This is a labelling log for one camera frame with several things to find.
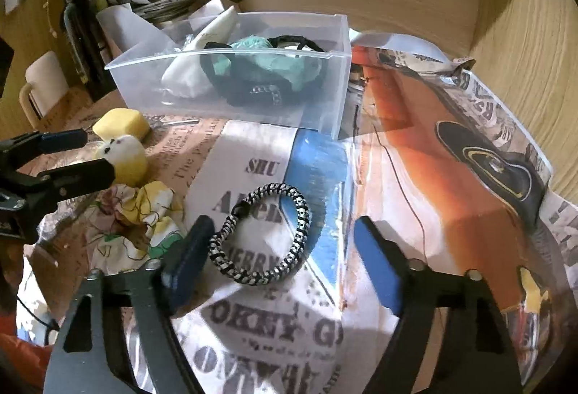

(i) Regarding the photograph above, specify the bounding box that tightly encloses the teal cloth scrunchie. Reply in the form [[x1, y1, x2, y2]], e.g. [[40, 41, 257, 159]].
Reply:
[[212, 35, 324, 90]]

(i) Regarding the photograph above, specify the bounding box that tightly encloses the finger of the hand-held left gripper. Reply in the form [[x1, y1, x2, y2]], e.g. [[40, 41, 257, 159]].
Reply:
[[0, 128, 89, 171], [0, 159, 116, 214]]

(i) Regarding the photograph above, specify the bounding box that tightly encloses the thin black cable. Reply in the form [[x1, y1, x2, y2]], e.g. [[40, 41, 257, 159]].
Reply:
[[353, 102, 428, 260]]

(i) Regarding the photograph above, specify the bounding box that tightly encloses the printed newspaper table cover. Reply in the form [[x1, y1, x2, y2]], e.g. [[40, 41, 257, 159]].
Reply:
[[18, 30, 570, 394]]

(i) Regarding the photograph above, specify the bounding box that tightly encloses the black strap with chain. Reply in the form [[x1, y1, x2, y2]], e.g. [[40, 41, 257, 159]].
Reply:
[[200, 34, 327, 106]]

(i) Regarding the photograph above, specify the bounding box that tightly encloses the clear plastic storage box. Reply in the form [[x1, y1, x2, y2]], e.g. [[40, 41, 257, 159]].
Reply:
[[105, 12, 352, 141]]

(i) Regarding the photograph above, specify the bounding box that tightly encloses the wooden chair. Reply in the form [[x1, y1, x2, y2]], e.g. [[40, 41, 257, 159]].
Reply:
[[19, 51, 69, 129]]

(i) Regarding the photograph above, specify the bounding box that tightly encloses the yellow foam block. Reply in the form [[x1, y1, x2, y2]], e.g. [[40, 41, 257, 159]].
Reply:
[[92, 108, 151, 142]]

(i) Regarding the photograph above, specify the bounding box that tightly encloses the stack of printed papers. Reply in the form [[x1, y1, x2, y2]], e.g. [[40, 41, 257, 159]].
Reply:
[[80, 0, 247, 21]]

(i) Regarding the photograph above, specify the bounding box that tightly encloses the floral yellow cloth scrunchie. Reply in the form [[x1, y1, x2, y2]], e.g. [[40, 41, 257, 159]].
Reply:
[[87, 181, 189, 263]]

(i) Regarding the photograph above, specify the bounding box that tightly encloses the black white braided bracelet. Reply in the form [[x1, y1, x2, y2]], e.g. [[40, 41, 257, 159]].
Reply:
[[208, 183, 312, 285]]

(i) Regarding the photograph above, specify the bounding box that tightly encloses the white cloth pouch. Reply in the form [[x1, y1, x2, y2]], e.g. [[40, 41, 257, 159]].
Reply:
[[161, 7, 240, 99]]

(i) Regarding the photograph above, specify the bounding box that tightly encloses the orange cloth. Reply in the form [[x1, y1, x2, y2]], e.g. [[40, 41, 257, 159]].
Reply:
[[0, 321, 52, 394]]

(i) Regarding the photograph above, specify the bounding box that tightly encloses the dark glass bottle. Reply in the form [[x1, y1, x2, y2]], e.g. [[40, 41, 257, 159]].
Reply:
[[60, 0, 108, 102]]

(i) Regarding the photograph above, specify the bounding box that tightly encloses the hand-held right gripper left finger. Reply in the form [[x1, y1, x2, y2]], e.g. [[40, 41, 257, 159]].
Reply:
[[43, 215, 216, 394]]

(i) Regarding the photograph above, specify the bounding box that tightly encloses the pale yellow plush toy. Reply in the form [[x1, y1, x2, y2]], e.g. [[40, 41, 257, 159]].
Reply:
[[92, 135, 149, 185]]

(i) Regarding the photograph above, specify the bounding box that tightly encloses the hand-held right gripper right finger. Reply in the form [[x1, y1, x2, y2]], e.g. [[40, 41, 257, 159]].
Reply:
[[353, 217, 525, 394]]

